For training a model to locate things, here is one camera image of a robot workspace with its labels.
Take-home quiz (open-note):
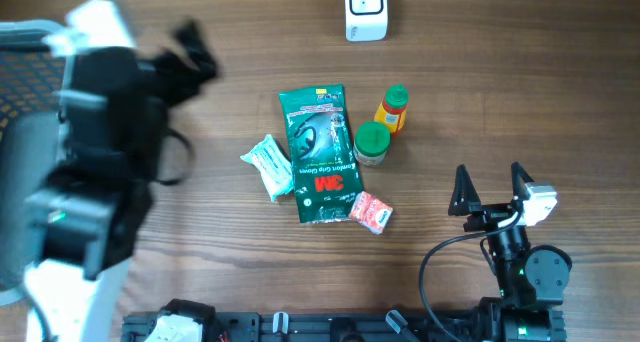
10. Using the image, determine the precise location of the green lid jar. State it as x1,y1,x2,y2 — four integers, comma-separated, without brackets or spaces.
354,121,391,166

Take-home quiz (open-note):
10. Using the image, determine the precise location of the black left camera cable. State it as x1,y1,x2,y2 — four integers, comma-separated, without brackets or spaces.
149,126,196,187

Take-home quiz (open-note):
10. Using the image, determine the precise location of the red yellow sauce bottle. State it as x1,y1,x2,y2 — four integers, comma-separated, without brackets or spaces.
374,84,409,135

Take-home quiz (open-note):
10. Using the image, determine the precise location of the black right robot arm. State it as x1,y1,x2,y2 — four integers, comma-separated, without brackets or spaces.
448,162,572,342

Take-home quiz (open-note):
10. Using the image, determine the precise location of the red Kleenex tissue pack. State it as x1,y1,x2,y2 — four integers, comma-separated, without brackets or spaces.
349,191,393,235

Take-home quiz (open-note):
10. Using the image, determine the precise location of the white barcode scanner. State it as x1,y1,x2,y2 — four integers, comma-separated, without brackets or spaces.
344,0,389,42

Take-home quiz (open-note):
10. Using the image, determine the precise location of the black camera cable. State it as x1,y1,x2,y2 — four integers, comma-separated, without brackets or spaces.
418,210,524,342
149,126,196,187

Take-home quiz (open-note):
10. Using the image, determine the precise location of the teal wet wipes pack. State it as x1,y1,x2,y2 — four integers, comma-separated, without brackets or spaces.
240,134,294,202

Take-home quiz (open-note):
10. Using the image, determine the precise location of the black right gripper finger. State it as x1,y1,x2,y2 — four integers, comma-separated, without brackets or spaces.
448,164,482,216
511,162,534,200

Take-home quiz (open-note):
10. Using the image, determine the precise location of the black right camera cable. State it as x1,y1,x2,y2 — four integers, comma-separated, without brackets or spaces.
418,210,524,342

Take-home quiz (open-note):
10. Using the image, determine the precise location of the green 3M gloves package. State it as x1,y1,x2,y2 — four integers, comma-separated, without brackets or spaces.
279,85,363,224

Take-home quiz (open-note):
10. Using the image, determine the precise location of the grey plastic shopping basket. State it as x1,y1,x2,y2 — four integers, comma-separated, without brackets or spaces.
1,19,68,306

